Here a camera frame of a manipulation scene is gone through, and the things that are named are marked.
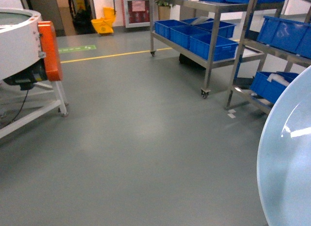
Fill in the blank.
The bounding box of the light blue oval tray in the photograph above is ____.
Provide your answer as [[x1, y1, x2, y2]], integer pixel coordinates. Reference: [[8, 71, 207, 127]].
[[257, 68, 311, 226]]

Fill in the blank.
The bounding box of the yellow mop bucket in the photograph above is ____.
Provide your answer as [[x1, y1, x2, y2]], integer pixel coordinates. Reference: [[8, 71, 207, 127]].
[[91, 7, 116, 35]]

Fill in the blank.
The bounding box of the steel wheeled shelf cart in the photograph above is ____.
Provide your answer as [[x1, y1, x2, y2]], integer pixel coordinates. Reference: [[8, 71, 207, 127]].
[[147, 0, 267, 100]]

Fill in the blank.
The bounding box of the steel shelf rack right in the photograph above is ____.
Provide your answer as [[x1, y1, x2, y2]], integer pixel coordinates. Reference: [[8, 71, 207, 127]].
[[225, 0, 311, 114]]

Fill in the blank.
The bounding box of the blue bin on cart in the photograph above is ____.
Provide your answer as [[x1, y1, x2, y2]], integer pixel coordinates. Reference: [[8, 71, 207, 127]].
[[189, 33, 239, 62]]

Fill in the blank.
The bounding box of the orange machine panel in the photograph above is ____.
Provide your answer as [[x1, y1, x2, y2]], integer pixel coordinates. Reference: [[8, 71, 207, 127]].
[[38, 21, 63, 82]]

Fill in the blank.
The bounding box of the blue bin lower right rack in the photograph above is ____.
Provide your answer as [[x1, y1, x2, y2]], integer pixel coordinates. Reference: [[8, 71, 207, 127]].
[[250, 71, 299, 103]]

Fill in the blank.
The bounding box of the white round machine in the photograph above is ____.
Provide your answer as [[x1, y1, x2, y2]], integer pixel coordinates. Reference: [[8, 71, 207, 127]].
[[0, 8, 68, 138]]

